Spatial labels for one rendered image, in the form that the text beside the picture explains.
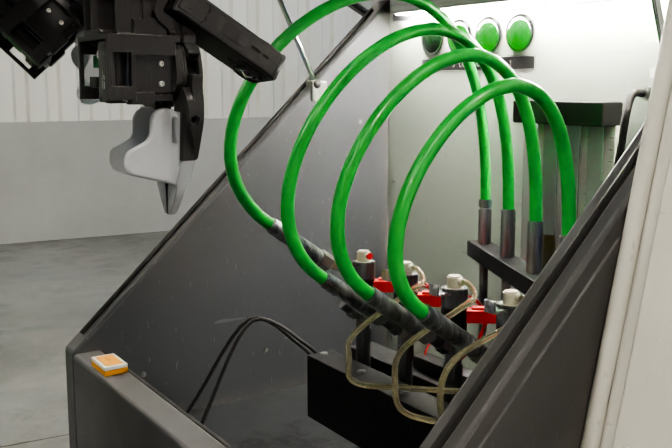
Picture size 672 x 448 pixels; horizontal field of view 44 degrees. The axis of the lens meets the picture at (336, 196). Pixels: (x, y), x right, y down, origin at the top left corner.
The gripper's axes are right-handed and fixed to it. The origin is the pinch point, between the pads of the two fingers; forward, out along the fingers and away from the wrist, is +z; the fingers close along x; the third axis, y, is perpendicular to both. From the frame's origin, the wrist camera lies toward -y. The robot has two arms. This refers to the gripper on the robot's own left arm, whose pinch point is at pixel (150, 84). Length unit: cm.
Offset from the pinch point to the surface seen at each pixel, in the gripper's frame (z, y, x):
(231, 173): 12.4, 1.0, 0.4
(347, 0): 8.7, -22.7, 1.7
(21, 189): -39, -45, -651
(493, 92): 22.6, -15.3, 22.7
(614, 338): 43, -4, 29
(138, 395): 23.6, 23.9, -15.2
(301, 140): 14.5, -4.3, 8.3
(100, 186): 5, -91, -656
